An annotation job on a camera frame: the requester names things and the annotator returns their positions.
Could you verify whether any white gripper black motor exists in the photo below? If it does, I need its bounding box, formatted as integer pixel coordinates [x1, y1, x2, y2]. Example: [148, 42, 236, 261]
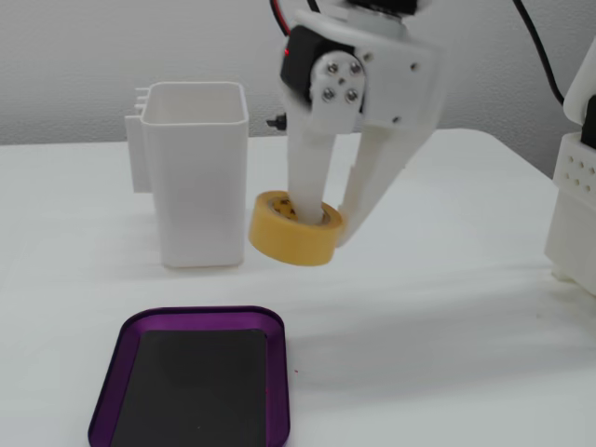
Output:
[278, 7, 446, 249]

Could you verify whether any yellow masking tape roll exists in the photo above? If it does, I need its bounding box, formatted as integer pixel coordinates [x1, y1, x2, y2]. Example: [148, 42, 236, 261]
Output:
[247, 189, 345, 267]

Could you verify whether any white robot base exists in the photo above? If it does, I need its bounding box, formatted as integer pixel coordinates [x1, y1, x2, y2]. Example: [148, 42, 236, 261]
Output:
[543, 133, 596, 299]

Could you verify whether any white plastic container box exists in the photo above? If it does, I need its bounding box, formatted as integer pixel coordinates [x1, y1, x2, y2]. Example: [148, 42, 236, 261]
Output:
[124, 81, 249, 270]

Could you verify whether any purple metal tray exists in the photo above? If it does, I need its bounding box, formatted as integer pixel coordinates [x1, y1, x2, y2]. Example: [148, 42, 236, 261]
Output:
[87, 305, 293, 447]

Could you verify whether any black tray mat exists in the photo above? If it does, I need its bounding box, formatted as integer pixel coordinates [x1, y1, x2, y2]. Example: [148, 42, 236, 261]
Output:
[110, 328, 269, 447]

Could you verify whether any red white black servo cable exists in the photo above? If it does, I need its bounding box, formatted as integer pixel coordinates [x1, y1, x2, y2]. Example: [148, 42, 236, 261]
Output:
[268, 0, 293, 37]

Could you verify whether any black power cable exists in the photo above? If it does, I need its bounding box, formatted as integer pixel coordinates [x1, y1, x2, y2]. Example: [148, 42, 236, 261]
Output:
[510, 0, 567, 106]

